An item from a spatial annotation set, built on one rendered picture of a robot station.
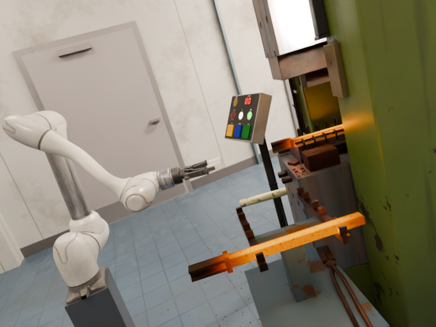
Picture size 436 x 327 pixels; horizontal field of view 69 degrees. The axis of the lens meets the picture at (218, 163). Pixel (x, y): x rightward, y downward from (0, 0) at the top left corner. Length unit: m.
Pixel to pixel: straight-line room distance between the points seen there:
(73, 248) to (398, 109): 1.38
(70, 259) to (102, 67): 2.75
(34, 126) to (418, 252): 1.50
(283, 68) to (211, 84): 2.97
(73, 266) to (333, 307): 1.11
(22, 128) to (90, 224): 0.56
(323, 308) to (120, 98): 3.40
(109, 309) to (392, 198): 1.30
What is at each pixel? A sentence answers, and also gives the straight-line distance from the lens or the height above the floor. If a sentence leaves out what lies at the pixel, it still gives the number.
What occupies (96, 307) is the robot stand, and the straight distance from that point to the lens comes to 1.72.
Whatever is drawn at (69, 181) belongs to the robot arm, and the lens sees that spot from 1.73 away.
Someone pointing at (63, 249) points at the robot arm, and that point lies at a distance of 1.63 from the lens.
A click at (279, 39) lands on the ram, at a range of 1.27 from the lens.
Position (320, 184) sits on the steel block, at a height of 0.87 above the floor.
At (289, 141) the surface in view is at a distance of 1.43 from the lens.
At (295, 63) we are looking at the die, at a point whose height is 1.32.
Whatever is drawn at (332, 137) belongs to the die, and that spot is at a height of 0.99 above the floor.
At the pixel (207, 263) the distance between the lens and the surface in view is 0.81.
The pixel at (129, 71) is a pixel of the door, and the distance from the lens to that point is 4.01.
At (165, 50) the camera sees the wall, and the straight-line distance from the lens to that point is 4.14.
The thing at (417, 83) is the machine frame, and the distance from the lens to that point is 1.04.
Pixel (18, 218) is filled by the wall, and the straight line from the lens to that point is 4.38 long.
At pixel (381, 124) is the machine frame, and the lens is 1.01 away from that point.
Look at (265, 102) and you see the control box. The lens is 1.83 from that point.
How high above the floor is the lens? 1.38
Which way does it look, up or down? 16 degrees down
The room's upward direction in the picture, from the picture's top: 17 degrees counter-clockwise
